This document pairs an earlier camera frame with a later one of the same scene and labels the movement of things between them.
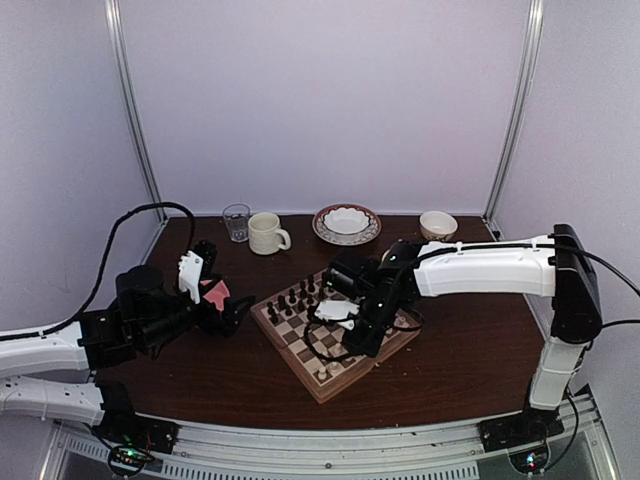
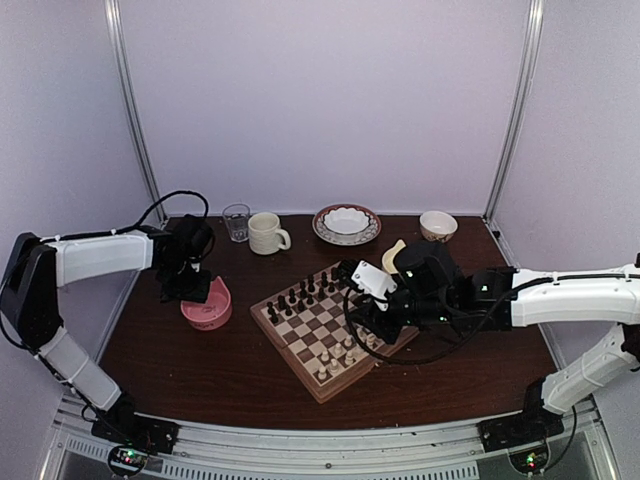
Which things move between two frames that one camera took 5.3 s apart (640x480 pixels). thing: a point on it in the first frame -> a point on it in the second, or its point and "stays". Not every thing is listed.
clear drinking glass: (238, 224) stays
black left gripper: (227, 323) -> (198, 295)
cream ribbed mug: (265, 234) stays
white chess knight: (334, 369) stays
